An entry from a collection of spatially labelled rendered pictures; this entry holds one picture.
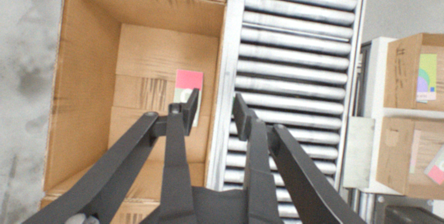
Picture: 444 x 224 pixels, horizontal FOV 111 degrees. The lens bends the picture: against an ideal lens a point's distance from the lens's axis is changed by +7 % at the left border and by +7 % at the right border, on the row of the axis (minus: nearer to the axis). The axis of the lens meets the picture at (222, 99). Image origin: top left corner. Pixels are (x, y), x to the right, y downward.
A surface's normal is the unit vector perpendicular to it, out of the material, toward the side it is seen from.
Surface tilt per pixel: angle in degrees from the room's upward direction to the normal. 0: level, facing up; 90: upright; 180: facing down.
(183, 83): 0
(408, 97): 90
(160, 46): 1
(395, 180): 90
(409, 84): 90
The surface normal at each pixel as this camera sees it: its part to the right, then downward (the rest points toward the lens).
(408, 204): 0.08, 0.02
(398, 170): -0.99, -0.10
